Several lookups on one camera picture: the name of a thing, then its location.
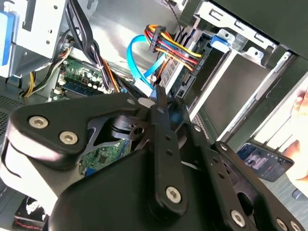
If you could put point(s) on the black smartphone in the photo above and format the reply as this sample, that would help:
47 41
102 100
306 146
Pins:
264 163

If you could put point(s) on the person's hand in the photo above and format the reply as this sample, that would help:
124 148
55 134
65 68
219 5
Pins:
303 168

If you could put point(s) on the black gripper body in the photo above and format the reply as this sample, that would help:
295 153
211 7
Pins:
108 204

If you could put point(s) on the hard disk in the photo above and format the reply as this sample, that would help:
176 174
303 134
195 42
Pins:
220 43

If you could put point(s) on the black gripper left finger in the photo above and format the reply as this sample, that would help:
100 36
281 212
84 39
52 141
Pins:
72 115

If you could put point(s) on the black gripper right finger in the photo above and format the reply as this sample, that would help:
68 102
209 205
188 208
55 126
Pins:
216 173

